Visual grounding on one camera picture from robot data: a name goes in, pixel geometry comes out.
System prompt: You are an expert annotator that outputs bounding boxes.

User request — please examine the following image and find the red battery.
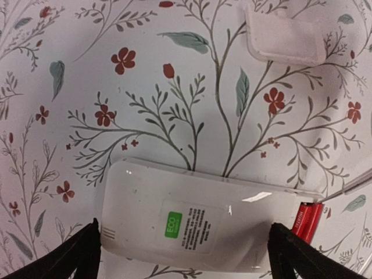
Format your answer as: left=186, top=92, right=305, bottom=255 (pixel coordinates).
left=291, top=203, right=313, bottom=237
left=301, top=203, right=324, bottom=244

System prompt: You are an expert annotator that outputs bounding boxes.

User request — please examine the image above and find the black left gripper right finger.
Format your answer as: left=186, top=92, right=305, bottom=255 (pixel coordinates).
left=269, top=223, right=362, bottom=279

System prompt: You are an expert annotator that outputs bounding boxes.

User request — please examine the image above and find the white battery compartment cover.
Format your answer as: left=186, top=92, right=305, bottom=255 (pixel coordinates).
left=244, top=3, right=326, bottom=66

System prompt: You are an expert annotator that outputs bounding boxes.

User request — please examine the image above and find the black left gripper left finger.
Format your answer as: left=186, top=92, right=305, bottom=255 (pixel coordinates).
left=6, top=219, right=101, bottom=278

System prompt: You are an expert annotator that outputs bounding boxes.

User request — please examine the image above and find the floral patterned table mat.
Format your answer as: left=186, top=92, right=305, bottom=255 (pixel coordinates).
left=1, top=1, right=371, bottom=278

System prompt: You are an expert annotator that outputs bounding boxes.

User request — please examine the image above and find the white remote control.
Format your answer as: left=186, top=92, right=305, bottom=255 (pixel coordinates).
left=101, top=158, right=320, bottom=273

